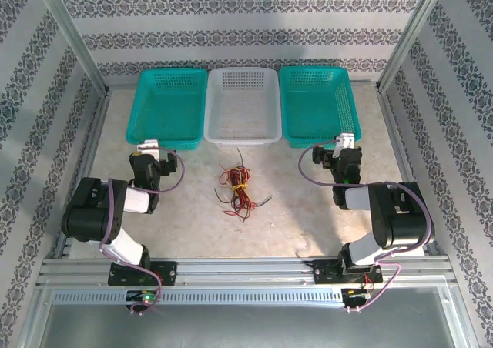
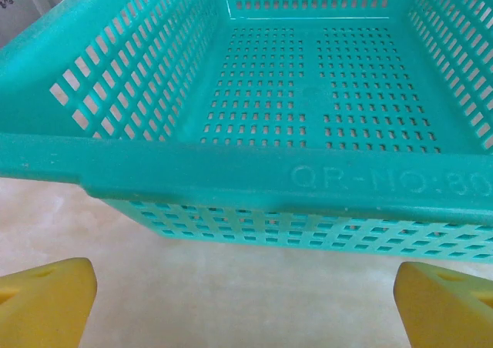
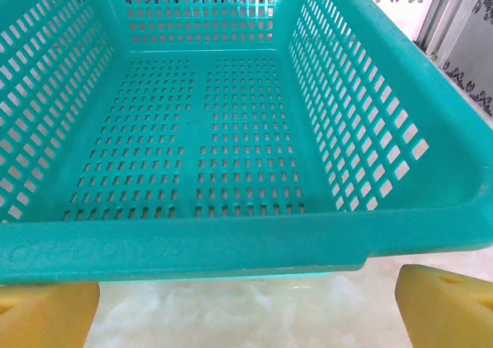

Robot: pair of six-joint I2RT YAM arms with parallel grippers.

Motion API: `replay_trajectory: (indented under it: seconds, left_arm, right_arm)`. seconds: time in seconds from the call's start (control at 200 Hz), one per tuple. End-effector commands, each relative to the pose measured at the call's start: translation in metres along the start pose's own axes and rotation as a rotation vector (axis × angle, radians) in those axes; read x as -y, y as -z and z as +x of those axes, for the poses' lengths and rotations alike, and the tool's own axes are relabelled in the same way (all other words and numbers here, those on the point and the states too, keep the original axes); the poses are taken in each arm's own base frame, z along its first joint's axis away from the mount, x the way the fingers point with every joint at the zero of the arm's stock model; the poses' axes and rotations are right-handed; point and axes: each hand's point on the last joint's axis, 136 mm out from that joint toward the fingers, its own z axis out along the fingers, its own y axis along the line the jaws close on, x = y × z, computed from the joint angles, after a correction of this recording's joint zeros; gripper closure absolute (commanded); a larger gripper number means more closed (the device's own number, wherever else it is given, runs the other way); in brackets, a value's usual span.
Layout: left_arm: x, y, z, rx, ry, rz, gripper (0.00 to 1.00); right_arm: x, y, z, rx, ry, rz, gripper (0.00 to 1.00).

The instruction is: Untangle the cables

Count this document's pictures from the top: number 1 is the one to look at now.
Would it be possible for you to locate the teal plastic basket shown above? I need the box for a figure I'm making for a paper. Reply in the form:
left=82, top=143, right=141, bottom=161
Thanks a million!
left=126, top=68, right=209, bottom=151
left=277, top=65, right=363, bottom=149

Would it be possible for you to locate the white plastic basket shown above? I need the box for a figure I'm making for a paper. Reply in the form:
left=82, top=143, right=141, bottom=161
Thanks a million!
left=203, top=67, right=283, bottom=151

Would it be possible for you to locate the small controller board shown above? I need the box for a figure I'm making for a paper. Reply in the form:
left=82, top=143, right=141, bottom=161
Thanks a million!
left=126, top=289, right=159, bottom=303
left=344, top=287, right=374, bottom=299

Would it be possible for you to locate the grey metal panel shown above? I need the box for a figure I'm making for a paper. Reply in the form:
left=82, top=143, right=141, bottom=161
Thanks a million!
left=38, top=303, right=467, bottom=348

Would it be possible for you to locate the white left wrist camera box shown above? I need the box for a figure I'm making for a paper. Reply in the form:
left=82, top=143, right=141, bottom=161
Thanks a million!
left=136, top=139, right=161, bottom=160

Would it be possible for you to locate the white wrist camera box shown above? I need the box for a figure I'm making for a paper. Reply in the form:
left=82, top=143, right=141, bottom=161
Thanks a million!
left=136, top=139, right=161, bottom=160
left=332, top=132, right=356, bottom=159

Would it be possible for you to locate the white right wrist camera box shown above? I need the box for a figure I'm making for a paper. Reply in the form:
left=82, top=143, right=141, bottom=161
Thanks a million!
left=332, top=132, right=356, bottom=159

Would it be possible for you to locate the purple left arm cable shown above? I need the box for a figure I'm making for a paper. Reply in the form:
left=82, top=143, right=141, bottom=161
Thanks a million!
left=99, top=146, right=186, bottom=315

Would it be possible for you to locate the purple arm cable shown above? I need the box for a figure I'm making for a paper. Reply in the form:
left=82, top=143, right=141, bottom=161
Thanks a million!
left=298, top=139, right=434, bottom=313
left=99, top=146, right=186, bottom=315

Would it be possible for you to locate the aluminium side rail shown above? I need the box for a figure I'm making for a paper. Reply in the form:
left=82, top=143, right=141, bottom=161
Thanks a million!
left=52, top=88, right=112, bottom=260

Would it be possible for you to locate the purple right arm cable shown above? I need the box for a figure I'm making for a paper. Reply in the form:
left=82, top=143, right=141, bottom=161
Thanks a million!
left=298, top=139, right=434, bottom=313

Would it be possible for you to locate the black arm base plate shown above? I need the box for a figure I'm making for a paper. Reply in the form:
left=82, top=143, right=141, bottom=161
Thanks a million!
left=312, top=259, right=383, bottom=286
left=108, top=261, right=179, bottom=286

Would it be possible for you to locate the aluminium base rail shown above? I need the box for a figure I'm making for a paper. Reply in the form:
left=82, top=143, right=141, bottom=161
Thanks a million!
left=36, top=257, right=458, bottom=287

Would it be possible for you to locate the slotted grey cable duct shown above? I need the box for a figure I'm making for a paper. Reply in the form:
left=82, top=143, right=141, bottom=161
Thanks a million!
left=52, top=289, right=346, bottom=306

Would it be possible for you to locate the aluminium frame post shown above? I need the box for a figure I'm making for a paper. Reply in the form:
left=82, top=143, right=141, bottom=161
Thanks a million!
left=30, top=0, right=109, bottom=95
left=376, top=0, right=459, bottom=93

